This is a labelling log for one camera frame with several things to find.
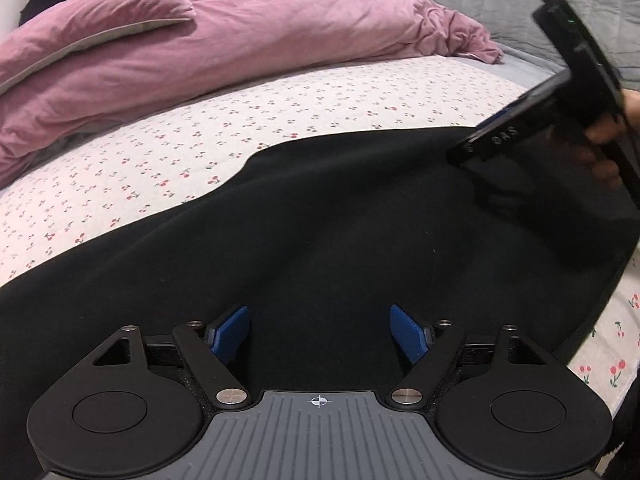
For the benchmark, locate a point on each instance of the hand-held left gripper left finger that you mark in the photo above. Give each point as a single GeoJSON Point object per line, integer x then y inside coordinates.
{"type": "Point", "coordinates": [231, 332]}

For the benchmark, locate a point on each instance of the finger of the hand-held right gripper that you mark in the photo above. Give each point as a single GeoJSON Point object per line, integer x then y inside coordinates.
{"type": "Point", "coordinates": [500, 114]}

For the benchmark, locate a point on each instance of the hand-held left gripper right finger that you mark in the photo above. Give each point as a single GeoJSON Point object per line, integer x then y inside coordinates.
{"type": "Point", "coordinates": [407, 332]}

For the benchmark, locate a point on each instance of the black pants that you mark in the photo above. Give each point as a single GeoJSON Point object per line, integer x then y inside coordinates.
{"type": "Point", "coordinates": [325, 240]}

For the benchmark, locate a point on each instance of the person's right hand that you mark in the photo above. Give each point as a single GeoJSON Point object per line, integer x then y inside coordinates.
{"type": "Point", "coordinates": [602, 135]}

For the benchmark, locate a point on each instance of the grey quilted blanket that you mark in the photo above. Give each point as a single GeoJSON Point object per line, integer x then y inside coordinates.
{"type": "Point", "coordinates": [500, 0]}

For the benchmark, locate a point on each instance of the cherry print bed sheet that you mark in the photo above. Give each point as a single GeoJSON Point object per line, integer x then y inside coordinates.
{"type": "Point", "coordinates": [150, 160]}

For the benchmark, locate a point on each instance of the pink duvet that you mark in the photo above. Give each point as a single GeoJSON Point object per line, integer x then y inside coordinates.
{"type": "Point", "coordinates": [225, 45]}

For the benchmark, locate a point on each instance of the pink pillow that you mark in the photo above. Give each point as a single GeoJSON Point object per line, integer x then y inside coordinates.
{"type": "Point", "coordinates": [95, 15]}

